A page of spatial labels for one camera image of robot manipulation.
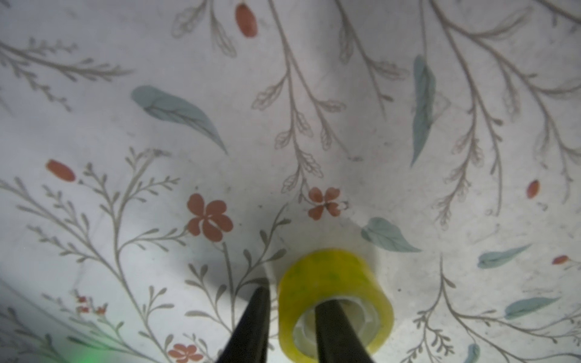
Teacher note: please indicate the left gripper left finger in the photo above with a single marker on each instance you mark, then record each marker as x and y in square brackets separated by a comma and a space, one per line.
[249, 340]

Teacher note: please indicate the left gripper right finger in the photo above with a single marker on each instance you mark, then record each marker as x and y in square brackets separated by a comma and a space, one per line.
[336, 340]

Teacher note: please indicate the yellow tape roll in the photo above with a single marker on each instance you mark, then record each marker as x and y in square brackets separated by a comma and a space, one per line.
[319, 277]

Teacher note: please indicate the floral table mat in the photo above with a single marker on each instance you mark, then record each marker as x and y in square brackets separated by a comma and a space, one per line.
[161, 160]

